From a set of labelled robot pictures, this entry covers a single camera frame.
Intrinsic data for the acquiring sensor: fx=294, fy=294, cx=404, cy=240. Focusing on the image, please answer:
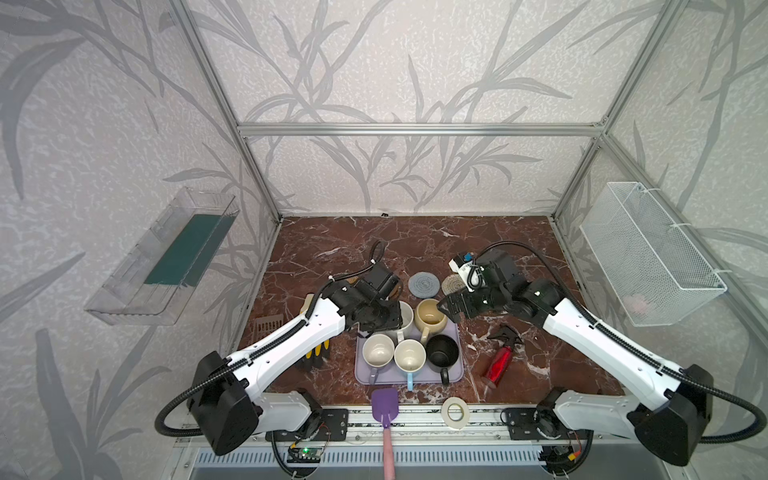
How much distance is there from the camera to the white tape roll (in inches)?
29.7

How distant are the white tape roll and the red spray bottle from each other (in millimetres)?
91

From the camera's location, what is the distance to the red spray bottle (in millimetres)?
803
